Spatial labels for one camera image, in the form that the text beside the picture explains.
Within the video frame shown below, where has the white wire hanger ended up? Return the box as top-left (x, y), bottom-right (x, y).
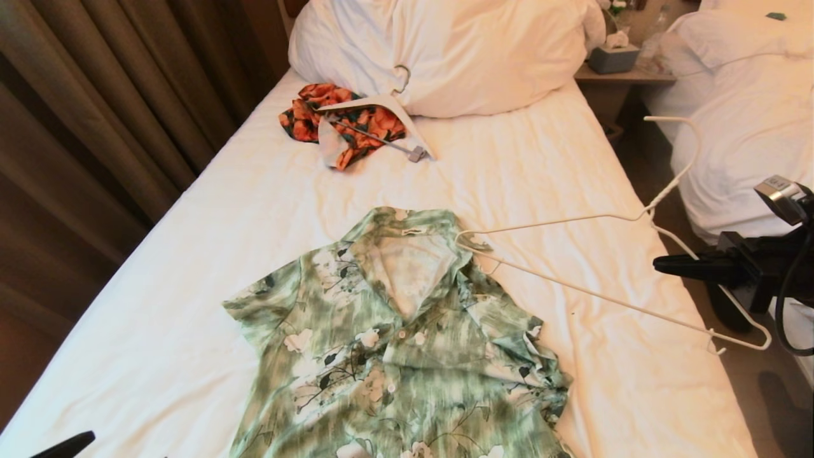
top-left (455, 116), bottom-right (772, 356)

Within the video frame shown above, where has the green floral short-sleeve shirt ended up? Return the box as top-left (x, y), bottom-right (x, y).
top-left (223, 207), bottom-right (573, 458)

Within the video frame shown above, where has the white hanger with metal hook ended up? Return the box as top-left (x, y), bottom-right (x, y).
top-left (316, 65), bottom-right (438, 163)

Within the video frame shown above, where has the black slipper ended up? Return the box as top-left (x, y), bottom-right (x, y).
top-left (706, 280), bottom-right (754, 333)

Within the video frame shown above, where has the white duvet bed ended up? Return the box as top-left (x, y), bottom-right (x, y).
top-left (642, 0), bottom-right (814, 382)

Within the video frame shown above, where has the white sheeted bed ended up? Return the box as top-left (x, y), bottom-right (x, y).
top-left (0, 67), bottom-right (757, 458)

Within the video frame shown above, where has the wooden nightstand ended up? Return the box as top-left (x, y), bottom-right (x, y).
top-left (574, 60), bottom-right (676, 128)

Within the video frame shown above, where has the grey tissue box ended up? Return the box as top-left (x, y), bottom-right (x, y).
top-left (586, 32), bottom-right (641, 74)

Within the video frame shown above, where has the clear plastic bag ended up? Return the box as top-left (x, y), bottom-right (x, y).
top-left (639, 6), bottom-right (678, 71)

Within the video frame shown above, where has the small potted plant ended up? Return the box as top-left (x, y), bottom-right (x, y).
top-left (598, 0), bottom-right (631, 34)

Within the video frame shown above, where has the white pillow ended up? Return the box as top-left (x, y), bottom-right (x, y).
top-left (288, 0), bottom-right (605, 118)

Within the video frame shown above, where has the brown curtain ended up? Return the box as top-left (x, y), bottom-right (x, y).
top-left (0, 0), bottom-right (287, 331)

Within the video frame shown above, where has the orange floral garment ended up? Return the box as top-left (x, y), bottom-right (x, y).
top-left (279, 83), bottom-right (408, 171)

